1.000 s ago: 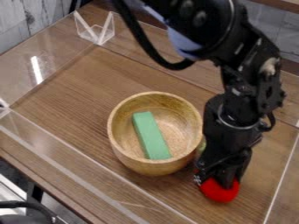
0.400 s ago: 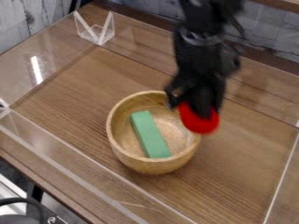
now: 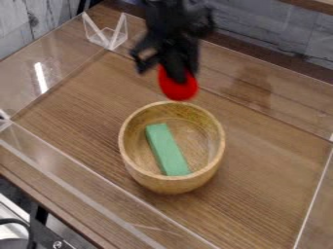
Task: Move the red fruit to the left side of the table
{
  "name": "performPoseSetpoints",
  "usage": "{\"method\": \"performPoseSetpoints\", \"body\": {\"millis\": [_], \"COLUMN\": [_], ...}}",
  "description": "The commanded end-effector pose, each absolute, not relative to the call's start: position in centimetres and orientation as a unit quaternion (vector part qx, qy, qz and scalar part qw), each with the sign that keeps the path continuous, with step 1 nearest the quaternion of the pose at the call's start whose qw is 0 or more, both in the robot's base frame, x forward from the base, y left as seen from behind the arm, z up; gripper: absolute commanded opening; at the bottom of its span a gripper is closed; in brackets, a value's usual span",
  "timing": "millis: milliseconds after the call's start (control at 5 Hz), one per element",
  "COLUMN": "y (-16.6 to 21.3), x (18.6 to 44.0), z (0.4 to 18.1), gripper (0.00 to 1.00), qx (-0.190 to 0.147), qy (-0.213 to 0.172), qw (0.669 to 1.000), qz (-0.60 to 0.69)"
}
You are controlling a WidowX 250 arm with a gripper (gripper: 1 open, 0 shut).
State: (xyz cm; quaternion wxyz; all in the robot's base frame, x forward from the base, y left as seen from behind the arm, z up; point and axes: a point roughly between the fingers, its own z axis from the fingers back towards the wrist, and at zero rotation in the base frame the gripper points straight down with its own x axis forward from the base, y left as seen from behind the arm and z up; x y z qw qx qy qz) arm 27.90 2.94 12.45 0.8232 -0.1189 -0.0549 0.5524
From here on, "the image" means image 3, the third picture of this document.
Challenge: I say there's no red plush strawberry fruit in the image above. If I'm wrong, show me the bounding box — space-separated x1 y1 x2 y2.
158 65 199 101

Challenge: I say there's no black cable bottom left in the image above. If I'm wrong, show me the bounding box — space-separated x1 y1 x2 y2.
0 217 34 249

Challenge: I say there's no round wooden bowl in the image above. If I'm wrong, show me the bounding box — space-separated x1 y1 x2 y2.
119 101 226 195

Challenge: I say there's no clear acrylic tray wall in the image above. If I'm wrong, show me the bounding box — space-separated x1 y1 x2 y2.
0 18 333 249

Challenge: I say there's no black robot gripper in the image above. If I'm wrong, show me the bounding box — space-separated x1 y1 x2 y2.
128 0 215 84

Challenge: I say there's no green rectangular block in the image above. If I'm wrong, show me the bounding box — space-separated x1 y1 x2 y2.
146 124 191 176

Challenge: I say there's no clear acrylic corner bracket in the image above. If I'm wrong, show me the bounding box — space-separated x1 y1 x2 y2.
82 12 128 51

